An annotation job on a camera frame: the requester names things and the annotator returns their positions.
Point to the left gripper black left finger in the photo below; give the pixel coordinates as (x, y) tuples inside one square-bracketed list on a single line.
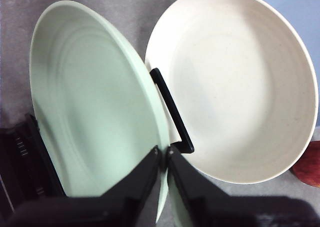
[(125, 202)]

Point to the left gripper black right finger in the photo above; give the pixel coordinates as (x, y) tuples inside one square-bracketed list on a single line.
[(212, 207)]

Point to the red yellow apple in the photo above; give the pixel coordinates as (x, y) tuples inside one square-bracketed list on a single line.
[(308, 167)]

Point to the green round plate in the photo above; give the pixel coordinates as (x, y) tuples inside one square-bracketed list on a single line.
[(87, 99)]

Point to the black plastic plate rack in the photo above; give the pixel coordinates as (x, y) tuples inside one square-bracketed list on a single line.
[(15, 162)]

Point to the cream white round plate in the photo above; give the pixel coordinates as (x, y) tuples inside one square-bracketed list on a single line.
[(237, 87)]

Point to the blue round plate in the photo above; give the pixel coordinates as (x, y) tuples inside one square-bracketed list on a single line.
[(308, 24)]

